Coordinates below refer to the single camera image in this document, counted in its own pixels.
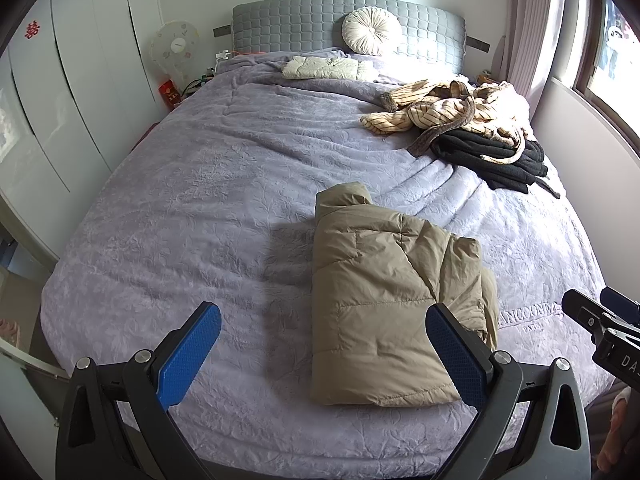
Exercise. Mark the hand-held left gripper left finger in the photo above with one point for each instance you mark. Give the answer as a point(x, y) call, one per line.
point(190, 350)

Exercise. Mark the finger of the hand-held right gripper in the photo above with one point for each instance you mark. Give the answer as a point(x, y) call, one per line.
point(582, 307)
point(622, 307)

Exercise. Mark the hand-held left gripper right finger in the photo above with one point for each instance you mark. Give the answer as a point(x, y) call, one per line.
point(457, 355)

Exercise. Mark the beige puffer jacket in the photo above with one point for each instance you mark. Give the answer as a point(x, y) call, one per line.
point(380, 300)

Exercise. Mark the person's right hand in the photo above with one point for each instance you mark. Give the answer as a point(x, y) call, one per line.
point(622, 430)

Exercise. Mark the lavender embossed blanket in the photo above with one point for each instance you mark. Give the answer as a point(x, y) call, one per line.
point(200, 210)

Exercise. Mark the folded black fleece garment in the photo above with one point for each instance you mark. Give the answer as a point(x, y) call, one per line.
point(500, 160)

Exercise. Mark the pink slipper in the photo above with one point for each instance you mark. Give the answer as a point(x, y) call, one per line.
point(9, 332)

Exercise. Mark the cream striped fleece robe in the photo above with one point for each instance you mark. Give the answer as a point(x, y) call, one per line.
point(440, 107)

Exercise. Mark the red paper packet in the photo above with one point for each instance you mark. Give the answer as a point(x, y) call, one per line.
point(169, 95)

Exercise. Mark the white wardrobe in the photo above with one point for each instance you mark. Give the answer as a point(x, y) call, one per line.
point(65, 110)

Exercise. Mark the window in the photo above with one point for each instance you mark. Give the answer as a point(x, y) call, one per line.
point(615, 35)

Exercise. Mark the pale pink curtain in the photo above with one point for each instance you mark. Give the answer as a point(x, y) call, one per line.
point(530, 25)

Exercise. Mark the white power strip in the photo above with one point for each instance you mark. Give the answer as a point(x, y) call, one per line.
point(224, 55)

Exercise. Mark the white electric fan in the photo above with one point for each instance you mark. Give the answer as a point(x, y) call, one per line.
point(175, 45)

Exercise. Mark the folded cream quilted jacket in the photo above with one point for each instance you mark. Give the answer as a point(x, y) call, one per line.
point(325, 67)

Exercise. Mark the round cream cushion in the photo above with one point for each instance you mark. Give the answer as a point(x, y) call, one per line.
point(371, 31)

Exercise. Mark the grey quilted headboard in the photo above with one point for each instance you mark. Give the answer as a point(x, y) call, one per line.
point(290, 25)

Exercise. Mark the red paper wardrobe sticker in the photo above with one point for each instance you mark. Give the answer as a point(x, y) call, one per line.
point(31, 30)

